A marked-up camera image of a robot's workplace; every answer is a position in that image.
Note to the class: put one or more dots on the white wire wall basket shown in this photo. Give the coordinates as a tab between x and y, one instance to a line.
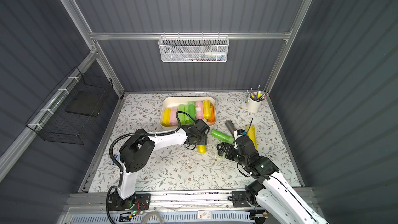
196	50

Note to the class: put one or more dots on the white plastic storage box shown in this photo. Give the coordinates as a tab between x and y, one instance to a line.
173	101

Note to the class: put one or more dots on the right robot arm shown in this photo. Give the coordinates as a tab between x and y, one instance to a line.
269	190

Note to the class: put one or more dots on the white pen cup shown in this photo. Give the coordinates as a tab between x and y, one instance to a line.
254	105

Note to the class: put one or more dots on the floral table mat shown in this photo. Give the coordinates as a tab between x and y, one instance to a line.
179	168

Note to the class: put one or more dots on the black wire side basket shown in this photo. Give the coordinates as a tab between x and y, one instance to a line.
69	115

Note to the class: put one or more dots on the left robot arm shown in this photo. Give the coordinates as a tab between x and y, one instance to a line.
131	152

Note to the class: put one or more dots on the light green roll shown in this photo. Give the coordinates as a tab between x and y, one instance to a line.
181	116

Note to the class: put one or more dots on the orange trash bag roll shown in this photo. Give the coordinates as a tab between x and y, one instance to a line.
211	119

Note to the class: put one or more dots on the yellow roll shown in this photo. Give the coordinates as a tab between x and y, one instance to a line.
166	117
251	132
202	149
206	109

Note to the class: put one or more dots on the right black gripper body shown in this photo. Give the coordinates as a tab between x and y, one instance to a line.
228	151

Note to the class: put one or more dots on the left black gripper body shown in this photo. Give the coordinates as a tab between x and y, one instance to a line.
198	138

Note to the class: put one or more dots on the pink roll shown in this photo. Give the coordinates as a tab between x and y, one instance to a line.
173	119
199	110

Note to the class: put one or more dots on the grey trash bag roll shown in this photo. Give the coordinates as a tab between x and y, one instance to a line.
230	126

